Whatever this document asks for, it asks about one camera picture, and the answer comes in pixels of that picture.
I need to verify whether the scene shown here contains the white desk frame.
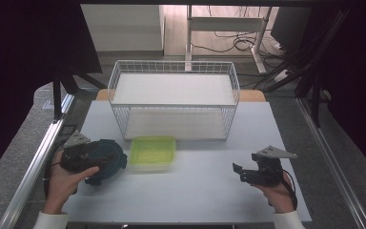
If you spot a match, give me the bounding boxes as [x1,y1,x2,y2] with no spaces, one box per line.
[185,4,273,75]

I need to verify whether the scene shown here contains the wooden table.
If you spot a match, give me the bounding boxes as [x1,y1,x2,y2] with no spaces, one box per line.
[95,89,267,103]

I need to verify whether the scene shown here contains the black floor cables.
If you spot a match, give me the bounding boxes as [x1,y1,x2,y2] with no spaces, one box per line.
[192,5,288,55]

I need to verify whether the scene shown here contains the person's left hand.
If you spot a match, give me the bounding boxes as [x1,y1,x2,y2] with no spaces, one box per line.
[42,149,100,215]

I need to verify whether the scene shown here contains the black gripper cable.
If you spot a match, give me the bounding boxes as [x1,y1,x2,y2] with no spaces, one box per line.
[282,171,299,211]
[43,149,62,199]

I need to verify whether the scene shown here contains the white cabinet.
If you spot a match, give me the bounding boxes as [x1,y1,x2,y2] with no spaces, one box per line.
[80,4,166,52]

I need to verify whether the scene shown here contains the dark curtain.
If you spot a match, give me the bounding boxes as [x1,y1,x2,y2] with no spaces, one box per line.
[298,0,366,184]
[0,0,103,186]

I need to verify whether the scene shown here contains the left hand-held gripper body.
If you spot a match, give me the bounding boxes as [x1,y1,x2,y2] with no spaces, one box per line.
[60,131,116,175]

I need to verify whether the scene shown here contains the aluminium frame rail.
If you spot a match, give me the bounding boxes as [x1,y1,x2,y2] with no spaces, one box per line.
[295,96,366,229]
[0,94,76,229]

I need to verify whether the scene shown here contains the green lidded clear container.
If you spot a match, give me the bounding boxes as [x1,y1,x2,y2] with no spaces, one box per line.
[128,135,177,175]

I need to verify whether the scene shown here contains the person's right hand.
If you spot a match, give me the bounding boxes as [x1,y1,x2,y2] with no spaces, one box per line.
[254,171,296,214]

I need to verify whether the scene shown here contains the dark blue round container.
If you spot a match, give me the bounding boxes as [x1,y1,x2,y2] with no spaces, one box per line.
[84,138,129,187]

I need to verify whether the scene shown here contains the black metal stand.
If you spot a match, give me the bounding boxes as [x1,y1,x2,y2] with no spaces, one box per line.
[51,65,108,124]
[254,9,352,129]

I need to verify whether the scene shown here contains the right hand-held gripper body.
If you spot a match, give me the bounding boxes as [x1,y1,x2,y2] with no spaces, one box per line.
[239,145,298,188]

